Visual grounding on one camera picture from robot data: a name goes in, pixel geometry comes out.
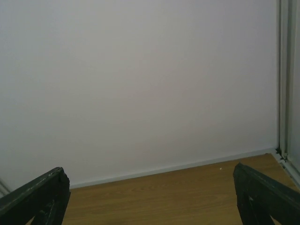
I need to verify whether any aluminium frame post right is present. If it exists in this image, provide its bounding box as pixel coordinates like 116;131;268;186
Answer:
277;0;300;184

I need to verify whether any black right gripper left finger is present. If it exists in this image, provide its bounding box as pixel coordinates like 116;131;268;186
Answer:
0;167;70;225

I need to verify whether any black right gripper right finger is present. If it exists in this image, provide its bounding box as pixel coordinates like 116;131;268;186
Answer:
233;163;300;225

